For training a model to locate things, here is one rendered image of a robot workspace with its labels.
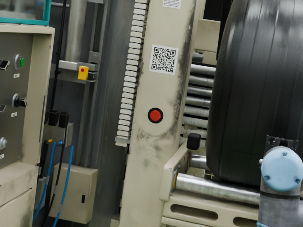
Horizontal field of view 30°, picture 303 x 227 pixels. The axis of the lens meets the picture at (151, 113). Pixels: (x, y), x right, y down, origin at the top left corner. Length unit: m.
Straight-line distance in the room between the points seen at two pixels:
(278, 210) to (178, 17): 0.69
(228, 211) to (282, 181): 0.48
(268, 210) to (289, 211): 0.04
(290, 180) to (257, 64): 0.39
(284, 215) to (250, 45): 0.46
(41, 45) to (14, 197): 0.39
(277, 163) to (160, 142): 0.61
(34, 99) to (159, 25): 0.40
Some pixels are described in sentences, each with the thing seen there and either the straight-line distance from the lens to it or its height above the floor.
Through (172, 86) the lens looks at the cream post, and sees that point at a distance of 1.59.
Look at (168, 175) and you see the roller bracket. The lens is 1.51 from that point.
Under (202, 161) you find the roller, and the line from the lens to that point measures 1.82.
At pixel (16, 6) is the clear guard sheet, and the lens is 1.35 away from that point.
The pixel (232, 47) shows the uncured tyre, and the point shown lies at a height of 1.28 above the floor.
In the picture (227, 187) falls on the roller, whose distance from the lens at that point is 1.54.
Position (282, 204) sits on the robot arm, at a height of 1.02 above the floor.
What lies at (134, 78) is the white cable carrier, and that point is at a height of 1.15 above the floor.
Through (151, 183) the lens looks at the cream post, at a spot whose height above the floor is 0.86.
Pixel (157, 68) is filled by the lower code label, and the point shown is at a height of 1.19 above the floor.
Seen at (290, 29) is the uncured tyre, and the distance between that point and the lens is 1.41.
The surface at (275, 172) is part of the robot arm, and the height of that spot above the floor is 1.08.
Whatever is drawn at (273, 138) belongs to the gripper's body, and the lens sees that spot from 1.28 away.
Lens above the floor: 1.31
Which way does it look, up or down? 9 degrees down
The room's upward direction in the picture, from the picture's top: 8 degrees clockwise
